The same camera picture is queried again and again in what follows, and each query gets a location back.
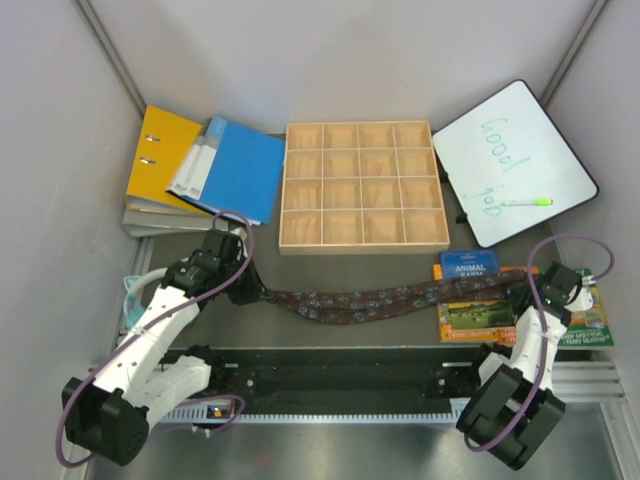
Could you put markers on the brown floral necktie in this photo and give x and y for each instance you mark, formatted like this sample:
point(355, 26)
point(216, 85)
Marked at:
point(352, 308)

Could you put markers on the grey binder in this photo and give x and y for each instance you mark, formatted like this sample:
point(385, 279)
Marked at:
point(140, 224)

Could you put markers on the white whiteboard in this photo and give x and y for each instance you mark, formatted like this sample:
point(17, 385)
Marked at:
point(507, 147)

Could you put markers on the teal cat-ear headphones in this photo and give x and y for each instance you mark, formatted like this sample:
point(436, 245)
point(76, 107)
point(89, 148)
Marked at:
point(134, 287)

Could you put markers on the blue folder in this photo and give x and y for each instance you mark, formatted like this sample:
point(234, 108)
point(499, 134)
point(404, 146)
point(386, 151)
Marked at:
point(232, 169)

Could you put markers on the green Treehouse book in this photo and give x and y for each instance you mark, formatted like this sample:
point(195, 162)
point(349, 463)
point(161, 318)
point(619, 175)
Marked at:
point(589, 329)

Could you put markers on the wooden compartment tray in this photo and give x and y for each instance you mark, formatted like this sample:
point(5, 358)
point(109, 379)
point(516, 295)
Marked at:
point(361, 188)

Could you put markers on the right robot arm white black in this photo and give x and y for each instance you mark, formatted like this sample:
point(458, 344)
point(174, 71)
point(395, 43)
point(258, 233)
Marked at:
point(515, 409)

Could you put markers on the white cable duct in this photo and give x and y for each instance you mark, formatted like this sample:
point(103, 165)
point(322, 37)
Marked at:
point(450, 413)

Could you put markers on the yellow ring binder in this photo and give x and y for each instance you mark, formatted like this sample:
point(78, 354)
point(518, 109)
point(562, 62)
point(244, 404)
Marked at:
point(165, 138)

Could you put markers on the green marker pen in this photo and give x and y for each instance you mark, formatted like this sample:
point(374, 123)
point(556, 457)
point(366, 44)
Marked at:
point(542, 202)

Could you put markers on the Animal Farm book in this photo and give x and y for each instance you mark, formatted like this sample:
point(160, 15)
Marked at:
point(472, 314)

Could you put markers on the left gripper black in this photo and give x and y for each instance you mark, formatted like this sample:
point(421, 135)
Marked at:
point(254, 291)

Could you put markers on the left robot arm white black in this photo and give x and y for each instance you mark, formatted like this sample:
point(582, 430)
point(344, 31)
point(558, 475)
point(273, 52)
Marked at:
point(111, 412)

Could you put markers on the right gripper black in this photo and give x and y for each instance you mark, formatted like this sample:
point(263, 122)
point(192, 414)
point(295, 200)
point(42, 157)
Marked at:
point(514, 295)

